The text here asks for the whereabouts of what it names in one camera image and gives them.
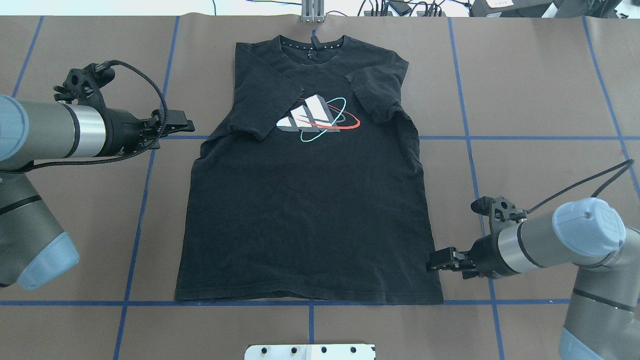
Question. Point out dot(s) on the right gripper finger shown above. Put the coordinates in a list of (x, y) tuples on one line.
[(448, 259)]

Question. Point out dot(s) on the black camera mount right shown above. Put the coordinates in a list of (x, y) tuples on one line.
[(500, 212)]

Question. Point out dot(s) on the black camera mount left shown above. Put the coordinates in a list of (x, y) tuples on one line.
[(84, 85)]

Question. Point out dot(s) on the black printed t-shirt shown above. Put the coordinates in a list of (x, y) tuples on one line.
[(311, 186)]

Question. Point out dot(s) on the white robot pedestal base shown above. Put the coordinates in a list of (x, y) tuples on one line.
[(340, 351)]

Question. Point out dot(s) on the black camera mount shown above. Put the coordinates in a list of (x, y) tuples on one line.
[(84, 85), (500, 212)]

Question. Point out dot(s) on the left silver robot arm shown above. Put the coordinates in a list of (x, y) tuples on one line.
[(35, 249)]

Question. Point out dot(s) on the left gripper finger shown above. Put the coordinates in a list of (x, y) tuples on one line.
[(174, 121)]

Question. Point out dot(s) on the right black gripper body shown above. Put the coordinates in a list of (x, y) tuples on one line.
[(485, 255)]

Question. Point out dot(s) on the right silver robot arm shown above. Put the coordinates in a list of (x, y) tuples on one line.
[(600, 322)]

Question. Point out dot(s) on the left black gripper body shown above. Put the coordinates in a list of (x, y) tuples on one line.
[(121, 131)]

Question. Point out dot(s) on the aluminium frame post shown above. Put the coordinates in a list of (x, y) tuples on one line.
[(313, 11)]

